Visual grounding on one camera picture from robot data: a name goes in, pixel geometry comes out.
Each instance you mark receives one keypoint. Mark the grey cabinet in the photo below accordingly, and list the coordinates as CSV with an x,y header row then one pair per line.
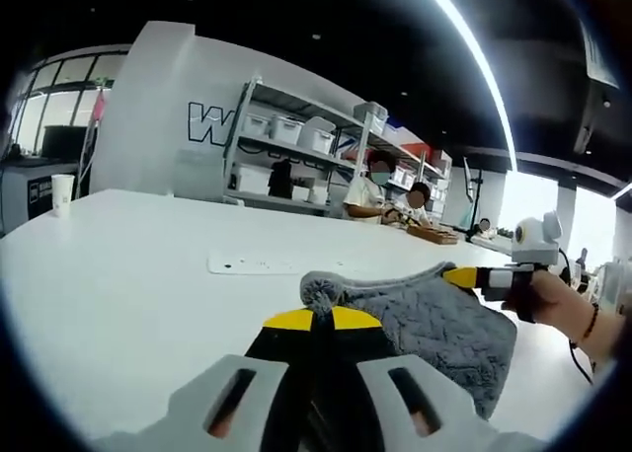
x,y
29,195

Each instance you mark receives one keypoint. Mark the black monitor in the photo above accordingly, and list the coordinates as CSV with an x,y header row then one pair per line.
x,y
64,141

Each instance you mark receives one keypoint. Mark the grey towel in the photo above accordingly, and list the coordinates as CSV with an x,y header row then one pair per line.
x,y
444,333

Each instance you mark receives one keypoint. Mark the wooden tray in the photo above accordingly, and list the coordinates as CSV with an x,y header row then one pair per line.
x,y
434,235

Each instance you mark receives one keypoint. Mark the hanging black ceiling fixture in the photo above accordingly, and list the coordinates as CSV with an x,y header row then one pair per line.
x,y
590,126

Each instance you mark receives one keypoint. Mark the long ceiling light strip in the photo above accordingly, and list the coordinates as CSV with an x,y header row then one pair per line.
x,y
476,47

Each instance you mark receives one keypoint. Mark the black bag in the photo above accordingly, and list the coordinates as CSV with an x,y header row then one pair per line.
x,y
280,180

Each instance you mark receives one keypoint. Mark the tall white storage box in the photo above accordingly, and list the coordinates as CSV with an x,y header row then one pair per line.
x,y
317,137

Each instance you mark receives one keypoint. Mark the metal shelf rack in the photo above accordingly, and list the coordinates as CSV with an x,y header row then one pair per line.
x,y
296,151

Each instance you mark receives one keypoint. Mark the ceiling air conditioner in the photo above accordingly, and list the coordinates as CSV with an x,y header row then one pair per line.
x,y
600,57

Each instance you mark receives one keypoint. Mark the pink banner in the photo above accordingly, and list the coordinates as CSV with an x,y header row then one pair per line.
x,y
100,109

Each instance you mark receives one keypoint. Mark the person's right hand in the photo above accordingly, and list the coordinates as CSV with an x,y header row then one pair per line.
x,y
550,296

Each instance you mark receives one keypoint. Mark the white paper cup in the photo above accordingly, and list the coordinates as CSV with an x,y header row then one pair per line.
x,y
62,195

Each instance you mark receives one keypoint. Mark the clear storage box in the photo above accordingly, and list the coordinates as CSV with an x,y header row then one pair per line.
x,y
370,119

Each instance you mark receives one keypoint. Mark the white flat box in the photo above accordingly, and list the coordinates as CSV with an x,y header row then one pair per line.
x,y
251,180

